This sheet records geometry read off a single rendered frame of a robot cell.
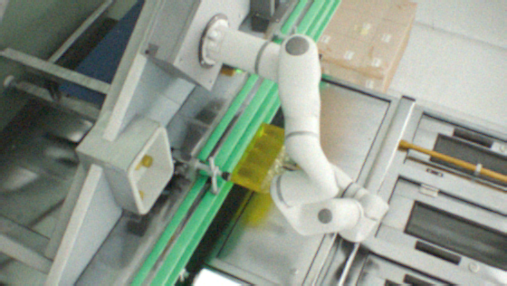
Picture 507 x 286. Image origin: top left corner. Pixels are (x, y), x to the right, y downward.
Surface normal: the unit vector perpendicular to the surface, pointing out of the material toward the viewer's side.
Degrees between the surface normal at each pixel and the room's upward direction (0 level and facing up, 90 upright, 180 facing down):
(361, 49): 90
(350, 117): 90
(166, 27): 90
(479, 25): 90
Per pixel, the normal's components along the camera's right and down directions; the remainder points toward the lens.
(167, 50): -0.23, -0.15
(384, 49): 0.09, -0.57
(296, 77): -0.14, -0.42
